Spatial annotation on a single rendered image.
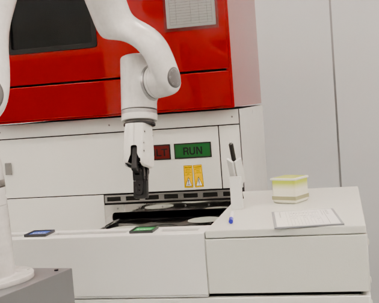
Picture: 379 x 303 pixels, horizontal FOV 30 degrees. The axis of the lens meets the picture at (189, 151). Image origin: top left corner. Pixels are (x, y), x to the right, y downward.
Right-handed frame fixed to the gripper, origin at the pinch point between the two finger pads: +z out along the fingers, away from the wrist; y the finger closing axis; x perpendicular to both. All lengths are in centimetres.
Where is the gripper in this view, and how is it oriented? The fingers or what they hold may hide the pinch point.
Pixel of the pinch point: (141, 189)
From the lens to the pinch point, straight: 161.2
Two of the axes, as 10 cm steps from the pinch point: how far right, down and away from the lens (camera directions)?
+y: -2.2, -1.2, -9.7
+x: 9.8, -0.6, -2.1
